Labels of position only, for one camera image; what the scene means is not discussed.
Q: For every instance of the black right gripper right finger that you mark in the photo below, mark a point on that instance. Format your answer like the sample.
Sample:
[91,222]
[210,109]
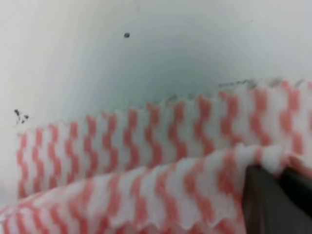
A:
[298,188]

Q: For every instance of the pink white striped towel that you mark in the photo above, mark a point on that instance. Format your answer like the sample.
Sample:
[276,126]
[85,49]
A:
[168,168]

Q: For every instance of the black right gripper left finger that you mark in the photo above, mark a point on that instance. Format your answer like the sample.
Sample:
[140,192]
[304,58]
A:
[267,209]

